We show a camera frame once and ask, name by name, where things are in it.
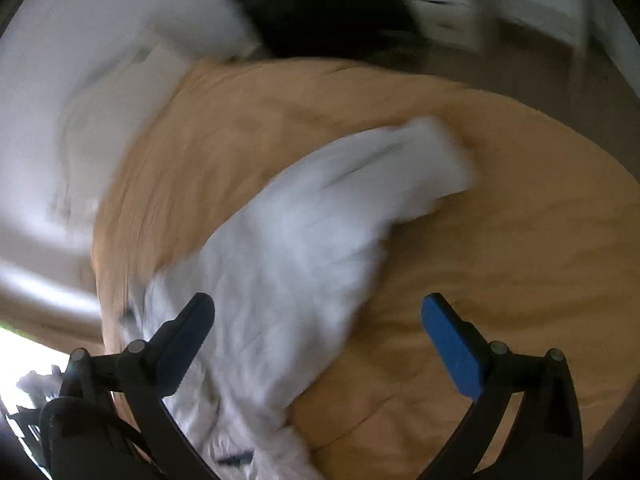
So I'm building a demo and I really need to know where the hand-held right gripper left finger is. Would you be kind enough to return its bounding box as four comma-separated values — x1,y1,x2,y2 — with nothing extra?
60,292,222,480

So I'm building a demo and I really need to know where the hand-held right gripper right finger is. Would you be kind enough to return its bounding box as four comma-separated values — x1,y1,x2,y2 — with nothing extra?
417,294,585,480

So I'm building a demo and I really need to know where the white garment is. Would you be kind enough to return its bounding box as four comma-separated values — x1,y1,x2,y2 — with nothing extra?
120,116,477,480

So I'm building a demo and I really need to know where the tan blanket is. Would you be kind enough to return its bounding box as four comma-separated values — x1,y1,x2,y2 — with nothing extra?
90,57,640,480

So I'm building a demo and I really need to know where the cream cloth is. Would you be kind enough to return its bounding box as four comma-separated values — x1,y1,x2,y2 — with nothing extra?
52,45,173,223

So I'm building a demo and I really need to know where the white drawer cabinet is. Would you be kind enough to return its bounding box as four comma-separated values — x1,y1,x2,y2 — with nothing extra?
395,0,598,56

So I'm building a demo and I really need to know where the black chair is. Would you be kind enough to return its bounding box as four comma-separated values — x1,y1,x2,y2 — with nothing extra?
220,0,426,60

